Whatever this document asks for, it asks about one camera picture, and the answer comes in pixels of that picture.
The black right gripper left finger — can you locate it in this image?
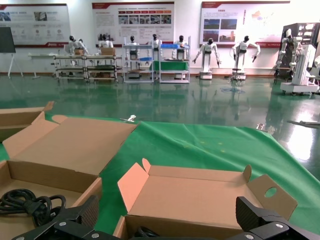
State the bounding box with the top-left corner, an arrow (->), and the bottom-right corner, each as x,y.
11,194 -> 113,240

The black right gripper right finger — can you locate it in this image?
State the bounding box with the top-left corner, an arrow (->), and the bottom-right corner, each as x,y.
228,196 -> 320,240

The black power cable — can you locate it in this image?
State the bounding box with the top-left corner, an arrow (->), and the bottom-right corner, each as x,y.
0,188 -> 67,227
134,225 -> 161,238

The large open cardboard box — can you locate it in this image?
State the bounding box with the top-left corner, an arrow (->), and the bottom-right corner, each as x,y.
112,157 -> 299,240
0,114 -> 140,240

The small open cardboard box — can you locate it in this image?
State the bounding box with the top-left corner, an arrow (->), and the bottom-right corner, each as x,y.
0,100 -> 55,143

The green tablecloth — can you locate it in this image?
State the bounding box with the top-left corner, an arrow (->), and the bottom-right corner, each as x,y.
0,113 -> 320,240

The white machine stand on wheels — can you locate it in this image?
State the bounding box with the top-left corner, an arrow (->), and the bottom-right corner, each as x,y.
279,43 -> 320,96

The white metal shelf rack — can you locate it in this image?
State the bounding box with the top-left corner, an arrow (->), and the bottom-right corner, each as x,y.
122,37 -> 155,84
158,36 -> 191,84

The white long table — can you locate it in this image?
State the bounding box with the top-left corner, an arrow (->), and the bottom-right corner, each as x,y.
27,52 -> 61,80

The white humanoid robot black head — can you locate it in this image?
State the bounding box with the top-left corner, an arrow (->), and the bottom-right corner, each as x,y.
192,37 -> 223,81
172,34 -> 188,61
126,35 -> 141,68
229,35 -> 262,81
148,33 -> 163,81
64,35 -> 89,56
97,34 -> 115,50

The green panel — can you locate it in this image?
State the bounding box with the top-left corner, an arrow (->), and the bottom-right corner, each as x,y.
149,60 -> 189,72

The white humanoid robot on stand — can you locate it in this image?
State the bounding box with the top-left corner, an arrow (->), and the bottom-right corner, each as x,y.
276,28 -> 303,76

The dark board on stand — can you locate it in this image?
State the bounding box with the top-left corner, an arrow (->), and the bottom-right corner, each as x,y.
0,26 -> 25,80

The long blue plastic bin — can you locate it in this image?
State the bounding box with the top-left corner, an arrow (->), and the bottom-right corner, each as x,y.
160,43 -> 182,50

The white red info board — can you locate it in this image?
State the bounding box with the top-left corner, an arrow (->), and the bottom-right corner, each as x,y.
91,1 -> 175,45
199,0 -> 291,46
0,3 -> 71,48

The metal frame workbench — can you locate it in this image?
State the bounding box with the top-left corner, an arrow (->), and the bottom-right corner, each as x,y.
53,55 -> 88,83
83,54 -> 123,83

